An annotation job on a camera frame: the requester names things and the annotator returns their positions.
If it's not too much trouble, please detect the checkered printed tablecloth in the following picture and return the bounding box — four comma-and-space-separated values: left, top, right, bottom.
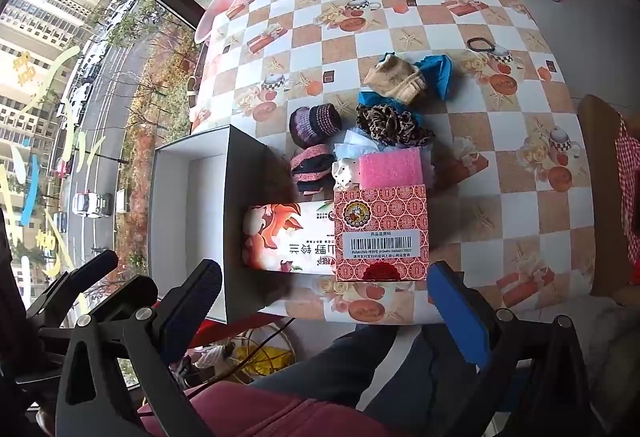
190, 0, 594, 324

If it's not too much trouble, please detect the teal scrunchie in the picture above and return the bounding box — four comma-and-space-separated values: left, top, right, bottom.
357, 90, 402, 112

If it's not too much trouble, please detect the pink sponge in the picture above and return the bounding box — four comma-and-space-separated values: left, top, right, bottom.
359, 147, 424, 191

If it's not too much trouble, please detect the white polka dot scrunchie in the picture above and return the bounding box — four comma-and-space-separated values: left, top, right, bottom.
331, 157, 364, 191

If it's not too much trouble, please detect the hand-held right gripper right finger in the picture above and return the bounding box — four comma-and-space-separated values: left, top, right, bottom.
427, 261, 606, 437

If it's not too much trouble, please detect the red checked cloth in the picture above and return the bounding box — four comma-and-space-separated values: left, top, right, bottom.
614, 114, 640, 264

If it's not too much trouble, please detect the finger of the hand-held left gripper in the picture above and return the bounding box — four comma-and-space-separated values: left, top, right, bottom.
90, 274, 160, 318
25, 249, 120, 323

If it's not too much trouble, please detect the person's dark red garment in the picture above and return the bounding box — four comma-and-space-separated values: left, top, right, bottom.
136, 381, 402, 437

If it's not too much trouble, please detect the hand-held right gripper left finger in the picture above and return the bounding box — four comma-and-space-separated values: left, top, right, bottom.
55, 259, 223, 437

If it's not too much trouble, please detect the purple knitted sock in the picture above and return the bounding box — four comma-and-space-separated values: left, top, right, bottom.
289, 102, 343, 149

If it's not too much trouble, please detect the red patterned medicine box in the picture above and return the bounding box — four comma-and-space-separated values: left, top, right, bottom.
332, 184, 431, 281

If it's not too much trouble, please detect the grey cardboard box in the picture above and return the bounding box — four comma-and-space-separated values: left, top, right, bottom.
150, 124, 296, 324

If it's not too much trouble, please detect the wooden chair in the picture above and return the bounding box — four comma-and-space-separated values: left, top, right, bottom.
576, 94, 640, 304

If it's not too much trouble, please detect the leopard print scrunchie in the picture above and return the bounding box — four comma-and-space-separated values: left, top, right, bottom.
356, 104, 436, 149

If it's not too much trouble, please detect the person's blue jeans leg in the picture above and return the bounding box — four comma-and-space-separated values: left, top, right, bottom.
249, 324, 482, 437

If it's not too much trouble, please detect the floral tissue pack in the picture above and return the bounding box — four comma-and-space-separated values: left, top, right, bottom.
242, 201, 342, 276

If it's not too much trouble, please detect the pink and black sock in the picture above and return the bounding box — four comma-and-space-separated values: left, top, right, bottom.
290, 144, 337, 196

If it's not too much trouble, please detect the light blue fluffy cloth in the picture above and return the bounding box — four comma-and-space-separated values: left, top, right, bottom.
334, 129, 382, 159

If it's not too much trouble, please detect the teal blue cloth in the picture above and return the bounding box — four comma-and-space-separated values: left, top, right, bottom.
414, 54, 454, 101

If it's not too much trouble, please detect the beige sock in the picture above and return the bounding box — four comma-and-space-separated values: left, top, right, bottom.
363, 54, 427, 106

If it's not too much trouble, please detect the pink plastic basin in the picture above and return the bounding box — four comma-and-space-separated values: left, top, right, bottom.
195, 0, 262, 44

